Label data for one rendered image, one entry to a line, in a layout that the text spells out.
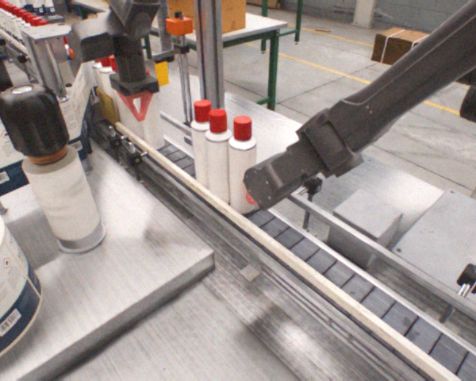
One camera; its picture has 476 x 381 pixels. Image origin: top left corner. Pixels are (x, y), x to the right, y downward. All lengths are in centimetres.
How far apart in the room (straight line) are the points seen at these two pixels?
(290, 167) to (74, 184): 35
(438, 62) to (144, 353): 54
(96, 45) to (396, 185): 75
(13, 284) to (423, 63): 57
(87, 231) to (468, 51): 60
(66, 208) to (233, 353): 36
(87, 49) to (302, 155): 42
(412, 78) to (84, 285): 56
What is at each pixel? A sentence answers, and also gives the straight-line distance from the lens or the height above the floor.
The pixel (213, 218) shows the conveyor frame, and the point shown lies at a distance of 71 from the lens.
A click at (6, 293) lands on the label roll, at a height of 96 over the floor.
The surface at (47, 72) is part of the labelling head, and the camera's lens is 109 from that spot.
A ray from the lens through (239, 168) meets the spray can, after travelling 62.
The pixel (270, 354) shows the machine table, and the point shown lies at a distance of 58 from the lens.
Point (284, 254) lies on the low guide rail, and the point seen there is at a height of 91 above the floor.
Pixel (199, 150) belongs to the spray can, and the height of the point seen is 99.
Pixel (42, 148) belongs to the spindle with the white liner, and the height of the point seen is 110.
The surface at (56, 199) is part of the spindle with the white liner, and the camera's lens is 61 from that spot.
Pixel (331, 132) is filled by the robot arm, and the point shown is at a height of 115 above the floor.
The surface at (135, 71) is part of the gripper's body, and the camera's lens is 73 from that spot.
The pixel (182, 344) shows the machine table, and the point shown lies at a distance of 60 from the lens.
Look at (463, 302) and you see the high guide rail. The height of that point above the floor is 96.
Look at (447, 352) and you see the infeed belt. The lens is 61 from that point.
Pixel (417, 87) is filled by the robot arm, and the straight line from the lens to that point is 37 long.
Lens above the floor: 136
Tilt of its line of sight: 39 degrees down
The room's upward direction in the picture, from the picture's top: straight up
